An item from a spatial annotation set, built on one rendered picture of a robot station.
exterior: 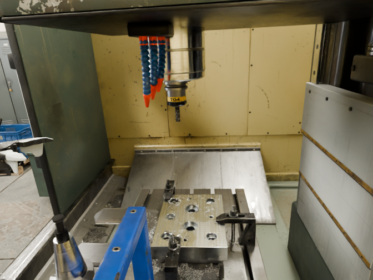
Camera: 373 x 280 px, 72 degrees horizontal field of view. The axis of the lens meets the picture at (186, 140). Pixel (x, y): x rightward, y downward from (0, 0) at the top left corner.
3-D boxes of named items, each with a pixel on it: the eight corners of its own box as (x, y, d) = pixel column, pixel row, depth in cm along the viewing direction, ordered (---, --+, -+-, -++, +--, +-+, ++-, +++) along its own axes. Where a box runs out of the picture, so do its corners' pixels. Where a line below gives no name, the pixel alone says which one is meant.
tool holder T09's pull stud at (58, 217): (65, 241, 36) (59, 221, 35) (54, 241, 37) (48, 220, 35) (71, 234, 38) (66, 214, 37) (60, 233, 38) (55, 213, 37)
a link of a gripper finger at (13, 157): (31, 175, 69) (15, 167, 74) (26, 154, 67) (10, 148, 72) (19, 179, 66) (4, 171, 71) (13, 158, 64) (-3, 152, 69)
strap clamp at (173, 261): (167, 298, 71) (162, 255, 66) (172, 260, 83) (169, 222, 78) (179, 298, 70) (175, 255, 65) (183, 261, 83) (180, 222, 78)
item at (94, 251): (62, 267, 43) (61, 263, 43) (77, 244, 48) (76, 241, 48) (102, 268, 43) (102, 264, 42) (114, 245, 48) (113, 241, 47)
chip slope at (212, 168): (106, 245, 131) (97, 201, 123) (138, 181, 194) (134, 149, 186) (285, 248, 124) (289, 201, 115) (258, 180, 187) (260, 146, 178)
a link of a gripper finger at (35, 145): (54, 151, 85) (22, 159, 80) (50, 134, 83) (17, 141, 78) (56, 154, 83) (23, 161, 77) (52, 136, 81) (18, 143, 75)
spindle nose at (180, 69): (201, 81, 59) (199, 24, 55) (135, 83, 62) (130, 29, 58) (208, 74, 74) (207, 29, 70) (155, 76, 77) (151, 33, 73)
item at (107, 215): (90, 225, 53) (89, 221, 53) (100, 210, 58) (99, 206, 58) (123, 225, 53) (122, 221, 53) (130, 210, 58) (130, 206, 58)
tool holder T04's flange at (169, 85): (185, 90, 66) (184, 80, 65) (161, 90, 67) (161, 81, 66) (189, 86, 71) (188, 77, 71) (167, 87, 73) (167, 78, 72)
